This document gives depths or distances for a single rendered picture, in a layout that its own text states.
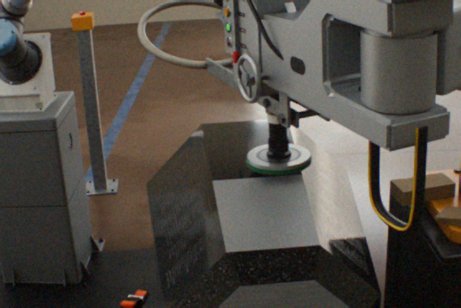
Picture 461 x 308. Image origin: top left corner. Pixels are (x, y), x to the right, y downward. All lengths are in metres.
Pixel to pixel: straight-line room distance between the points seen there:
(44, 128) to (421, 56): 1.99
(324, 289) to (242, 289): 0.22
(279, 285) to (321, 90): 0.53
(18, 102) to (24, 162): 0.27
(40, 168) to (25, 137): 0.16
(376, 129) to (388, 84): 0.11
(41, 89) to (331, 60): 1.74
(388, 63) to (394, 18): 0.12
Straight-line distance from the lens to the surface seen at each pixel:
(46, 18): 9.66
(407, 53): 1.77
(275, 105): 2.36
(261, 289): 2.05
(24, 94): 3.42
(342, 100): 1.95
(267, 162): 2.49
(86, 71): 4.39
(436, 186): 2.52
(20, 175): 3.47
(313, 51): 2.02
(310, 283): 2.06
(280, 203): 2.34
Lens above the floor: 1.86
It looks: 22 degrees down
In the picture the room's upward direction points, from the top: 3 degrees counter-clockwise
